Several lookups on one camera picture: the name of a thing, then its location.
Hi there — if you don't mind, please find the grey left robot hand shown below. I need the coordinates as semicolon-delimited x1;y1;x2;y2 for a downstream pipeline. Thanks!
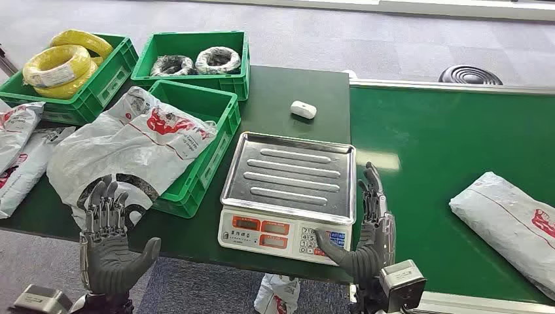
80;175;162;296

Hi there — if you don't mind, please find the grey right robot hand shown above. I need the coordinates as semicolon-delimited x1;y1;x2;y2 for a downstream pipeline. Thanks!
314;162;397;287

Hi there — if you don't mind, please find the grey red-print courier package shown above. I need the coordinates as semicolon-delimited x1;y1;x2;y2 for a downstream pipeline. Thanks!
253;273;301;314
0;101;46;174
0;126;77;220
449;171;555;301

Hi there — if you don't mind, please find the white steel-pan weighing scale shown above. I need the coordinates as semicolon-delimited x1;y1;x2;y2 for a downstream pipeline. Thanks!
217;131;357;266

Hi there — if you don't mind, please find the large grey black-logo package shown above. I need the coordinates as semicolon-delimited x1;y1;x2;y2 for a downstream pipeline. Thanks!
46;86;218;243

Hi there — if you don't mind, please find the small white plastic device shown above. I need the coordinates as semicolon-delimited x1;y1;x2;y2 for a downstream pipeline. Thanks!
290;100;318;120

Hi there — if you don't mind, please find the green plastic basket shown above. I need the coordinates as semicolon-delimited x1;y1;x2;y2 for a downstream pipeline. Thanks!
130;30;251;102
147;80;242;219
0;33;139;127

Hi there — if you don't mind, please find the green conveyor belt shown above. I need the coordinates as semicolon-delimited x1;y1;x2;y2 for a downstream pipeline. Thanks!
349;79;555;314

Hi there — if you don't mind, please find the black ribbed round disc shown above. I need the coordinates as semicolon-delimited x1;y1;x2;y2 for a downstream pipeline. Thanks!
438;65;504;86

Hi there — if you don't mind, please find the metal stand leg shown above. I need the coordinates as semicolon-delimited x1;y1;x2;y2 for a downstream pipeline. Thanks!
0;43;20;79

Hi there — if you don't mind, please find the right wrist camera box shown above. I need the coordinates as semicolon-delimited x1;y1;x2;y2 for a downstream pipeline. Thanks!
379;259;428;313

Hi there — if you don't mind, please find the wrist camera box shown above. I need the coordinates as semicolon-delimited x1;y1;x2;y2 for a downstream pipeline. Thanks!
9;285;73;314
379;259;428;313

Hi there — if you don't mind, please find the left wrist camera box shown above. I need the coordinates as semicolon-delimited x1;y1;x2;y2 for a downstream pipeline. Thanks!
9;285;73;314

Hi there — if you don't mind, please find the yellow labelled wire coil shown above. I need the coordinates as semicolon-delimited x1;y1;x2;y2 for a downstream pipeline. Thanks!
22;44;92;89

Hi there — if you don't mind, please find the dark plastic-wrapped wire coil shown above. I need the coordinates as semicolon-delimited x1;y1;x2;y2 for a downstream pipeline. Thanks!
150;55;196;78

